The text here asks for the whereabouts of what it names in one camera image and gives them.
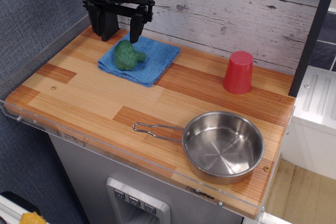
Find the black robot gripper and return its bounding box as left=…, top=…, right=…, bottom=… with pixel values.
left=83, top=0, right=154, bottom=43

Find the green toy broccoli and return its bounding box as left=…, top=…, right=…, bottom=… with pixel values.
left=113, top=40, right=146, bottom=71

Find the stainless steel pot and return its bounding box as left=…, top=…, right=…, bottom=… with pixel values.
left=132, top=111, right=266, bottom=186

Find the blue folded cloth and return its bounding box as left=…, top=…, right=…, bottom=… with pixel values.
left=98, top=34, right=181, bottom=87

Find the red plastic cup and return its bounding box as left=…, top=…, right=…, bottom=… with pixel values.
left=223, top=51, right=254, bottom=94

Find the grey toy fridge cabinet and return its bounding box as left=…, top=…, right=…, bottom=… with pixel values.
left=50, top=135, right=243, bottom=223

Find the silver dispenser button panel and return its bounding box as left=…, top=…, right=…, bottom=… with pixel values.
left=106, top=177, right=171, bottom=223

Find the yellow and black object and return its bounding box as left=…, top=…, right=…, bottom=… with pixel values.
left=19, top=212, right=47, bottom=224

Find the white toy sink unit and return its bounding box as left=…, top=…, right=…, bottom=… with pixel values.
left=280, top=66, right=335, bottom=179

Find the black right frame post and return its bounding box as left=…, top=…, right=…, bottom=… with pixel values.
left=288, top=0, right=332, bottom=98

